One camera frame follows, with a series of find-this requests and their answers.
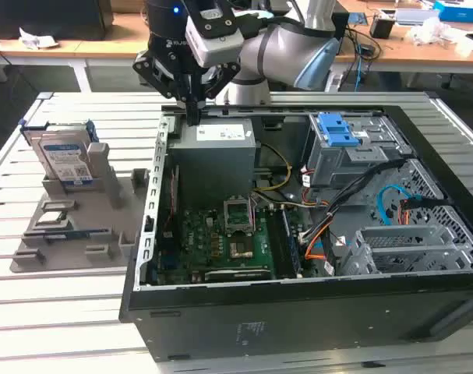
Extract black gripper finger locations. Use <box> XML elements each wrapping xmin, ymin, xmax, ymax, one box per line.
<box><xmin>132</xmin><ymin>51</ymin><xmax>197</xmax><ymax>126</ymax></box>
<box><xmin>196</xmin><ymin>61</ymin><xmax>242</xmax><ymax>126</ymax></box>

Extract hard disk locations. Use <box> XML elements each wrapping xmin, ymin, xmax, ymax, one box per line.
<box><xmin>19</xmin><ymin>119</ymin><xmax>101</xmax><ymax>188</ymax></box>

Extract grey metal disk bay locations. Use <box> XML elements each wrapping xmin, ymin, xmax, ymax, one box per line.
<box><xmin>339</xmin><ymin>224</ymin><xmax>473</xmax><ymax>276</ymax></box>

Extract brown cardboard box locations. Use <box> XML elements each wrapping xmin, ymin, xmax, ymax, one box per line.
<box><xmin>111</xmin><ymin>0</ymin><xmax>147</xmax><ymax>15</ymax></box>

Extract grey power supply unit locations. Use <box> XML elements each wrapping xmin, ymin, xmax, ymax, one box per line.
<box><xmin>168</xmin><ymin>118</ymin><xmax>257</xmax><ymax>203</ymax></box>

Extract large black computer box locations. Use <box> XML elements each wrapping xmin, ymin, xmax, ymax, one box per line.
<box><xmin>0</xmin><ymin>0</ymin><xmax>115</xmax><ymax>41</ymax></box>

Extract crumpled white paper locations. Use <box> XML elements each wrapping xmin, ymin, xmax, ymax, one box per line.
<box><xmin>18</xmin><ymin>26</ymin><xmax>60</xmax><ymax>51</ymax></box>

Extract blue plastic drive latch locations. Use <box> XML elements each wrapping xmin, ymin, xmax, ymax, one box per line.
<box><xmin>316</xmin><ymin>112</ymin><xmax>360</xmax><ymax>147</ymax></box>

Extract small black desktop box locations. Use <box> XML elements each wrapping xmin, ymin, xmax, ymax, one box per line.
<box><xmin>331</xmin><ymin>13</ymin><xmax>351</xmax><ymax>55</ymax></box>

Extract metal socket cover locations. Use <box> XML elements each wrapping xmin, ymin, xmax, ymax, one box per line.
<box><xmin>223</xmin><ymin>198</ymin><xmax>256</xmax><ymax>237</ymax></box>

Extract grey metal drive cage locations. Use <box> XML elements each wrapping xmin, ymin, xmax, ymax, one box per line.
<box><xmin>304</xmin><ymin>112</ymin><xmax>412</xmax><ymax>190</ymax></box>

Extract thin locking lever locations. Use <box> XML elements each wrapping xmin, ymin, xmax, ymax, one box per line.
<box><xmin>248</xmin><ymin>196</ymin><xmax>259</xmax><ymax>233</ymax></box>

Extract grey parts rack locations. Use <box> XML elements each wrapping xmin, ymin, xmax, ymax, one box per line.
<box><xmin>9</xmin><ymin>142</ymin><xmax>150</xmax><ymax>273</ymax></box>

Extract green motherboard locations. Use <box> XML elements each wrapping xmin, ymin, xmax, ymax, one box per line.
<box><xmin>157</xmin><ymin>206</ymin><xmax>303</xmax><ymax>284</ymax></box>

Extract black RAM slot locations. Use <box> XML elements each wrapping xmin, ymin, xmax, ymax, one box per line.
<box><xmin>265</xmin><ymin>208</ymin><xmax>295</xmax><ymax>280</ymax></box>

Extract CPU socket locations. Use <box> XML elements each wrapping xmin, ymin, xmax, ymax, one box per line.
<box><xmin>228</xmin><ymin>239</ymin><xmax>255</xmax><ymax>260</ymax></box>

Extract black expansion slot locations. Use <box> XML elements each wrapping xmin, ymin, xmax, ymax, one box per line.
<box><xmin>203</xmin><ymin>267</ymin><xmax>272</xmax><ymax>281</ymax></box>

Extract silver laptop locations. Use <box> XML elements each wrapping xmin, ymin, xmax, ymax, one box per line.
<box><xmin>394</xmin><ymin>7</ymin><xmax>442</xmax><ymax>26</ymax></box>

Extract white plastic bags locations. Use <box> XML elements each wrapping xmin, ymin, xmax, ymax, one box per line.
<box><xmin>405</xmin><ymin>17</ymin><xmax>469</xmax><ymax>46</ymax></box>

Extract blue cardboard box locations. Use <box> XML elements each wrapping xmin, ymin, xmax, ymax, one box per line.
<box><xmin>432</xmin><ymin>0</ymin><xmax>473</xmax><ymax>23</ymax></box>

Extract black open PC case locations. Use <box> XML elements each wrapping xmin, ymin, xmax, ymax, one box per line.
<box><xmin>118</xmin><ymin>103</ymin><xmax>473</xmax><ymax>363</ymax></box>

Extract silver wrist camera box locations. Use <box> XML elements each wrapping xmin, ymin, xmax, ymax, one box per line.
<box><xmin>184</xmin><ymin>0</ymin><xmax>245</xmax><ymax>68</ymax></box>

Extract wooden desk white frame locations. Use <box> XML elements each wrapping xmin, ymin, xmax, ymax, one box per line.
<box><xmin>331</xmin><ymin>0</ymin><xmax>473</xmax><ymax>75</ymax></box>
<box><xmin>0</xmin><ymin>11</ymin><xmax>150</xmax><ymax>94</ymax></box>

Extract yellow wire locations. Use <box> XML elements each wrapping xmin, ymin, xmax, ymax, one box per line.
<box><xmin>253</xmin><ymin>142</ymin><xmax>294</xmax><ymax>192</ymax></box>

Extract grey wire bundle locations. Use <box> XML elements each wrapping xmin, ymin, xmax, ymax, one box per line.
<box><xmin>253</xmin><ymin>190</ymin><xmax>330</xmax><ymax>210</ymax></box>

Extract black wire bundle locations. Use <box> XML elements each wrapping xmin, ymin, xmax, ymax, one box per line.
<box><xmin>298</xmin><ymin>157</ymin><xmax>411</xmax><ymax>245</ymax></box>

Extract orange wire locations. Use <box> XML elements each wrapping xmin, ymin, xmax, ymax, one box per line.
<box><xmin>304</xmin><ymin>228</ymin><xmax>333</xmax><ymax>261</ymax></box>

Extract black wire with connector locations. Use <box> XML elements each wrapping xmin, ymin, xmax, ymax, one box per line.
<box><xmin>399</xmin><ymin>196</ymin><xmax>455</xmax><ymax>226</ymax></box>

